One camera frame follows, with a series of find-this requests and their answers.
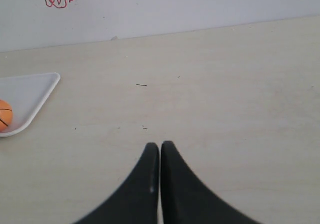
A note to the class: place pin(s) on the small orange basketball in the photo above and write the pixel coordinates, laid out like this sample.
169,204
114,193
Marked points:
6,115

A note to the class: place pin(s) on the white plastic tray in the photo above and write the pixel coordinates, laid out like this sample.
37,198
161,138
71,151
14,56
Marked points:
26,95

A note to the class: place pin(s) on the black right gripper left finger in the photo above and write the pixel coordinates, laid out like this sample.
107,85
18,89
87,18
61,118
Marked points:
136,199

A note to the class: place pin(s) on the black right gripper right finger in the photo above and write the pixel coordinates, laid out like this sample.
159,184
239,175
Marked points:
184,197

